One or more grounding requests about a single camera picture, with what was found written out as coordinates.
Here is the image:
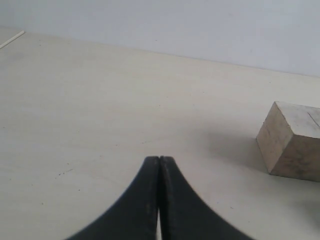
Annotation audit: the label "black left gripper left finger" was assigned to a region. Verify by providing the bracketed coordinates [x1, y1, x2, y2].
[69, 156, 160, 240]

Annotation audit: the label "largest wooden cube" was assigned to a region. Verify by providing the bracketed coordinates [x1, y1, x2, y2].
[256, 101, 320, 182]

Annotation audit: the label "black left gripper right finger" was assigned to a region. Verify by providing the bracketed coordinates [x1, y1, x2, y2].
[158, 156, 251, 240]

